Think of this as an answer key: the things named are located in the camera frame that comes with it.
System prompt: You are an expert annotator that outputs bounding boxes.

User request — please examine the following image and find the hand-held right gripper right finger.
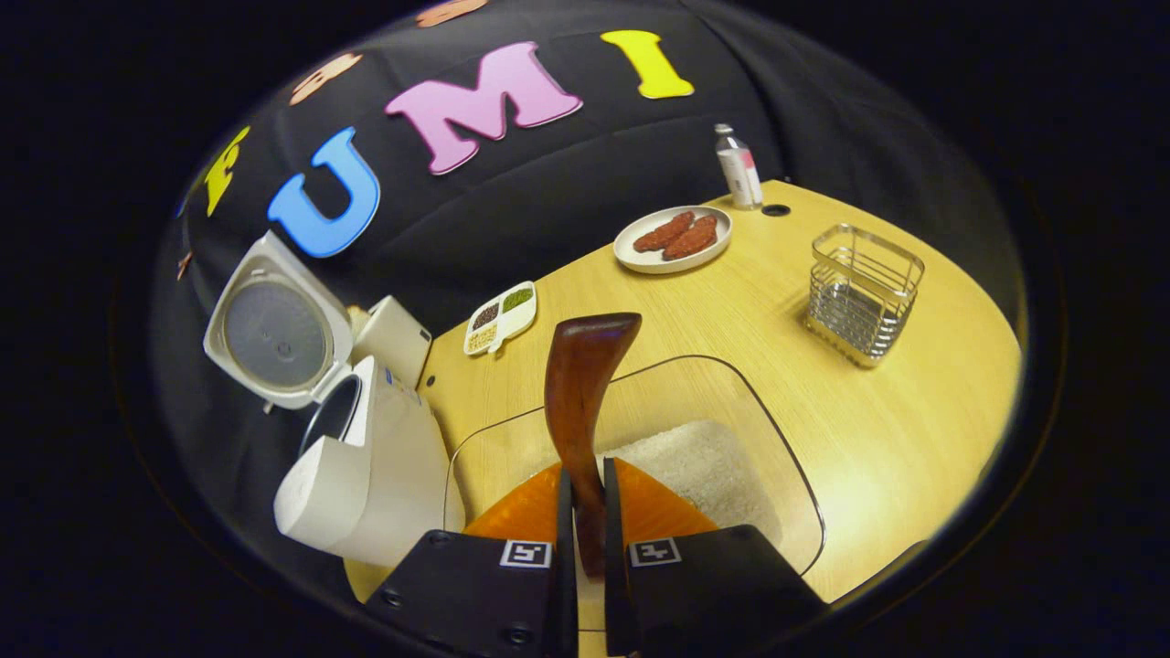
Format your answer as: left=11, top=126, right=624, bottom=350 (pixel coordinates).
left=601, top=457, right=828, bottom=658

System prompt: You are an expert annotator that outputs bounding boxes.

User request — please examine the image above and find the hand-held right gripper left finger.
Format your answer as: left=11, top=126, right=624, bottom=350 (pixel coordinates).
left=366, top=457, right=579, bottom=658

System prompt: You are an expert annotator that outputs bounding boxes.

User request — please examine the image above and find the white rice cooker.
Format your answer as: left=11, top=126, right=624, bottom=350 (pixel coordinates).
left=203, top=230, right=465, bottom=569

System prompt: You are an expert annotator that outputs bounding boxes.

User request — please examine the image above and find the brown wooden spoon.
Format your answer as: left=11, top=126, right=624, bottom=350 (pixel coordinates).
left=545, top=313, right=643, bottom=578

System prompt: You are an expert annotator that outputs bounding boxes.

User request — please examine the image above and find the metal wire chopstick holder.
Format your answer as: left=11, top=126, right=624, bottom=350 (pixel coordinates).
left=804, top=224, right=926, bottom=369

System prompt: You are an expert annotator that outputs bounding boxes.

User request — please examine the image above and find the clear glass rice container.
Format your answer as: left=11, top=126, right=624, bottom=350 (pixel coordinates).
left=443, top=355, right=826, bottom=604

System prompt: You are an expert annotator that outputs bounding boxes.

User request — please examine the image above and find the white toaster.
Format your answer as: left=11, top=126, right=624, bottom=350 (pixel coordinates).
left=350, top=294, right=432, bottom=389

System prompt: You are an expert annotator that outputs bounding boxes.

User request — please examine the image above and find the white divided bean dish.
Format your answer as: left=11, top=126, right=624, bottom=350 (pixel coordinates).
left=463, top=281, right=538, bottom=356

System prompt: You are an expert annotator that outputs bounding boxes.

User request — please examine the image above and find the white oval plate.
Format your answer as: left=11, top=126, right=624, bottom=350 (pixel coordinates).
left=613, top=206, right=733, bottom=275

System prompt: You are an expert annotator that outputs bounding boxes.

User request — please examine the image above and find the red meat piece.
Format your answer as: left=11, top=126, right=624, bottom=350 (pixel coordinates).
left=633, top=211, right=696, bottom=254
left=663, top=216, right=719, bottom=261

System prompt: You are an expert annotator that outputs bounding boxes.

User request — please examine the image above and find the black backdrop cloth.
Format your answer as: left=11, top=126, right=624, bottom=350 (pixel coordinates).
left=146, top=0, right=1029, bottom=586

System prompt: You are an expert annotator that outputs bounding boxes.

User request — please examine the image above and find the small pink label bottle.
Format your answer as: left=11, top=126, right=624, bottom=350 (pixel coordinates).
left=714, top=123, right=764, bottom=211

